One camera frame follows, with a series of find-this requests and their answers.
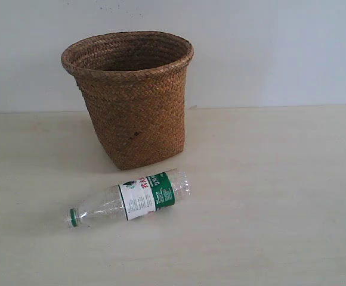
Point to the clear plastic water bottle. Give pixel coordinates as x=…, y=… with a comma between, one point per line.
x=132, y=199

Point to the brown woven wicker basket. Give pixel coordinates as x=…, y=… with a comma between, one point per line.
x=133, y=85

